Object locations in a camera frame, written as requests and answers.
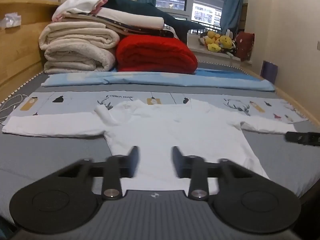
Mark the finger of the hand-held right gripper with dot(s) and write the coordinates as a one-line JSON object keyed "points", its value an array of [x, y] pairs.
{"points": [[300, 138]]}

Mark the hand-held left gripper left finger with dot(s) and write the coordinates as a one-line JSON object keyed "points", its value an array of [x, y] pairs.
{"points": [[134, 158]]}

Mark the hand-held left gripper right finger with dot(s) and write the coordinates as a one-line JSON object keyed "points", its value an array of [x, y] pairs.
{"points": [[176, 158]]}

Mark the white long-sleeve shirt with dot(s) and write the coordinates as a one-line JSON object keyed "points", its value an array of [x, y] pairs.
{"points": [[175, 130]]}

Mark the white and pink clothes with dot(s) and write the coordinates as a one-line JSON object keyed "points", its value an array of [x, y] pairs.
{"points": [[80, 2]]}

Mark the grey bed mattress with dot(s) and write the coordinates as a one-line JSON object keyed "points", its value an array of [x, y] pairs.
{"points": [[62, 152]]}

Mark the purple box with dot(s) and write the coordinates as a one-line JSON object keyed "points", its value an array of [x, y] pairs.
{"points": [[269, 71]]}

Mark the printed pale bed sheet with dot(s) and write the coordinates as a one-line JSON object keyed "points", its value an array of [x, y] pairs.
{"points": [[82, 99]]}

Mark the light blue sheet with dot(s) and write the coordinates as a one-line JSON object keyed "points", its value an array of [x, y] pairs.
{"points": [[150, 80]]}

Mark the folded red blanket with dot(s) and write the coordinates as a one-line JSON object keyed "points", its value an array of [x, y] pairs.
{"points": [[155, 55]]}

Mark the dark red bag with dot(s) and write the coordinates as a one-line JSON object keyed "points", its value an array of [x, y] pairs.
{"points": [[246, 46]]}

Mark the yellow plush toy bunch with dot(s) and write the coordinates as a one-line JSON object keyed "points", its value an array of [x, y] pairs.
{"points": [[222, 41]]}

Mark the folded cream quilt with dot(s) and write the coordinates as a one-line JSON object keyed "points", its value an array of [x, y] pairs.
{"points": [[75, 47]]}

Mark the stack of folded linens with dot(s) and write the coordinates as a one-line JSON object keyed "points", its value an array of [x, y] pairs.
{"points": [[140, 30]]}

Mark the folded white blanket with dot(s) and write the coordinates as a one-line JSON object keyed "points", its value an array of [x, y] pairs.
{"points": [[132, 17]]}

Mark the dark teal shark plush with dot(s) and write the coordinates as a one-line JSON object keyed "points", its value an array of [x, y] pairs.
{"points": [[150, 10]]}

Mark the wooden headboard shelf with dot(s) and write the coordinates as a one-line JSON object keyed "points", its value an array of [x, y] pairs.
{"points": [[17, 55]]}

